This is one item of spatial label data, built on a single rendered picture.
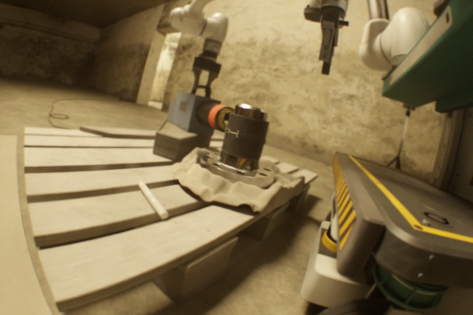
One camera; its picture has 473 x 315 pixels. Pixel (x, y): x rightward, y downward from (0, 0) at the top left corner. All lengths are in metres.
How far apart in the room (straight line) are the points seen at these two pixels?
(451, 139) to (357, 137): 2.30
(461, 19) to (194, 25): 0.92
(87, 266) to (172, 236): 0.15
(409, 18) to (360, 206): 0.70
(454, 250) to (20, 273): 0.57
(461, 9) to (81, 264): 0.59
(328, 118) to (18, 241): 3.00
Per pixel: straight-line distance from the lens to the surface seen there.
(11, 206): 0.69
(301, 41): 3.36
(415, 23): 0.80
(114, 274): 0.30
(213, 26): 1.03
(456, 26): 0.36
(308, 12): 0.69
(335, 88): 3.01
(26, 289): 0.47
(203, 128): 0.94
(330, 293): 0.45
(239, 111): 0.66
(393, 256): 0.16
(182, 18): 0.99
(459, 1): 0.36
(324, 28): 0.58
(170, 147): 0.76
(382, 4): 1.03
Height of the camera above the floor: 0.36
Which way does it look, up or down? 7 degrees down
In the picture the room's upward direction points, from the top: 14 degrees clockwise
